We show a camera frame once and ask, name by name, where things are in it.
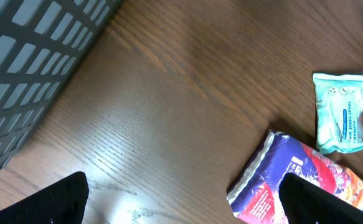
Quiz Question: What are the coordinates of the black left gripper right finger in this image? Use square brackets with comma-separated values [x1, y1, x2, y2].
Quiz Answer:
[279, 173, 363, 224]

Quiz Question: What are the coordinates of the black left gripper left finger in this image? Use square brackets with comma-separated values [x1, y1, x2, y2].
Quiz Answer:
[0, 171, 89, 224]

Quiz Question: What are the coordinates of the red purple pad package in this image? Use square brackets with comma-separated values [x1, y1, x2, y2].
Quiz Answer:
[227, 130, 351, 223]

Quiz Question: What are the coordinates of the green wipes packet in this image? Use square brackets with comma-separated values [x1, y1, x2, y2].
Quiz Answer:
[313, 73, 363, 154]

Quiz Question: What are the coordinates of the orange tissue packet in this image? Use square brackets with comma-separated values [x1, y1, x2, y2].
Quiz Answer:
[341, 166, 363, 211]

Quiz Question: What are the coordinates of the grey plastic mesh basket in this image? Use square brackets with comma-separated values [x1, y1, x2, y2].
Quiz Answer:
[0, 0, 120, 170]

